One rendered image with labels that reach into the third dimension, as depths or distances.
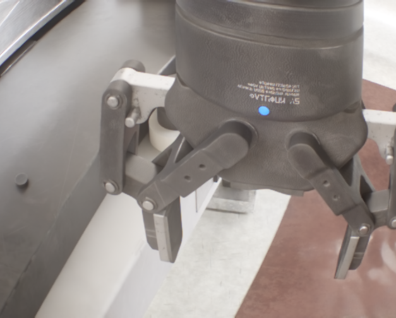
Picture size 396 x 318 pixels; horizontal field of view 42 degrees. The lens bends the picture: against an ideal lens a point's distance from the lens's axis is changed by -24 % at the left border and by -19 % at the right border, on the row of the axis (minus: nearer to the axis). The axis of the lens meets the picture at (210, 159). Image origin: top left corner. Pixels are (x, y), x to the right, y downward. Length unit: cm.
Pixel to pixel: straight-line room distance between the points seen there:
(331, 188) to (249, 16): 9
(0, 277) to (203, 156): 16
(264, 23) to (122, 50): 33
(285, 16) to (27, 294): 23
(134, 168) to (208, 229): 127
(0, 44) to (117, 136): 29
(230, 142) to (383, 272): 126
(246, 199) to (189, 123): 131
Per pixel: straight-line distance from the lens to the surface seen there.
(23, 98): 47
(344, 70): 20
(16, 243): 35
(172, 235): 30
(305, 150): 23
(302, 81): 19
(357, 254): 29
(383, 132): 24
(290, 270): 145
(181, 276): 144
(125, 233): 39
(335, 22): 19
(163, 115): 44
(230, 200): 155
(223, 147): 24
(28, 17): 55
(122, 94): 24
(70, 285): 37
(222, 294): 140
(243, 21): 18
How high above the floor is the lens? 112
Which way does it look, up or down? 40 degrees down
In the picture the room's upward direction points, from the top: 1 degrees counter-clockwise
